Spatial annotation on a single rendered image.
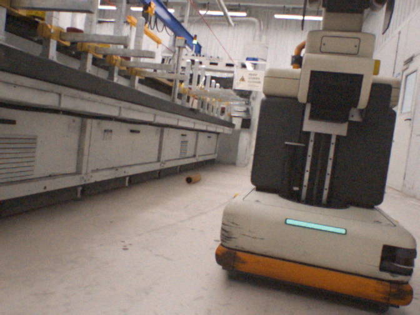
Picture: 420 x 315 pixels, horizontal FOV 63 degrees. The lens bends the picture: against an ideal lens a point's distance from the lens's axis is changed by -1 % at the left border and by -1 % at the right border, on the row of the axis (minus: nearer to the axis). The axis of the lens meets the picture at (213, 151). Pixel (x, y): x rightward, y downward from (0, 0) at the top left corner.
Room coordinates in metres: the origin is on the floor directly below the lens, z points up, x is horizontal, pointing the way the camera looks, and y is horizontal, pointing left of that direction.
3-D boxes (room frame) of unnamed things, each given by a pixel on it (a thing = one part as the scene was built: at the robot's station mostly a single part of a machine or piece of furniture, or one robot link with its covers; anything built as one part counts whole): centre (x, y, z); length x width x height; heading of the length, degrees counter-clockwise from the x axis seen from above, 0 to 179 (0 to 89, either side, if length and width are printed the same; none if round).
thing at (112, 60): (1.86, 0.58, 0.81); 0.14 x 0.06 x 0.05; 168
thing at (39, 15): (1.41, 0.78, 0.85); 0.08 x 0.08 x 0.11
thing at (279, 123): (1.49, -0.45, 0.59); 0.55 x 0.34 x 0.83; 76
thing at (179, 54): (2.80, 0.37, 0.93); 0.05 x 0.05 x 0.45; 78
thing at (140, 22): (2.08, 0.53, 0.89); 0.04 x 0.04 x 0.48; 78
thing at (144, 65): (1.86, 0.48, 0.81); 0.43 x 0.03 x 0.04; 78
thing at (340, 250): (1.40, -0.43, 0.16); 0.67 x 0.64 x 0.25; 166
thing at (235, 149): (6.24, 0.19, 0.95); 1.65 x 0.70 x 1.90; 78
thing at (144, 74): (2.10, 0.43, 0.80); 0.43 x 0.03 x 0.04; 78
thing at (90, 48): (1.61, 0.63, 0.82); 0.14 x 0.06 x 0.05; 168
